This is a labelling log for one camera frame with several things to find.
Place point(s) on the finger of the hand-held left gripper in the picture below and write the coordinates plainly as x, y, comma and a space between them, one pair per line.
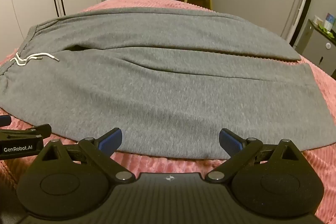
39, 130
4, 120

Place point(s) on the small white box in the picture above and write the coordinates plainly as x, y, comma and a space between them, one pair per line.
318, 21

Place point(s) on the pink ribbed blanket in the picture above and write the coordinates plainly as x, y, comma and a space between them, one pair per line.
321, 87

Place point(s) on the grey pants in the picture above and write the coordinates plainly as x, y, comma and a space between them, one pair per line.
162, 87

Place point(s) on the green packet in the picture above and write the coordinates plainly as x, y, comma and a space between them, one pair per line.
325, 31

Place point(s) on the black cabinet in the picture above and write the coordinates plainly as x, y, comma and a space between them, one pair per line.
315, 48

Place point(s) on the blue and white box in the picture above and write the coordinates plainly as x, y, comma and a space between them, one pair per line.
329, 21

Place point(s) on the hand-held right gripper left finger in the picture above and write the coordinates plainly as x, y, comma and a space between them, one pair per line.
112, 140

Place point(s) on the tall white appliance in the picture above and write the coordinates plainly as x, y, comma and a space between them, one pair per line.
304, 8

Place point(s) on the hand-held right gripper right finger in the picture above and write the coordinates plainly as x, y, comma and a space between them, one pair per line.
230, 140

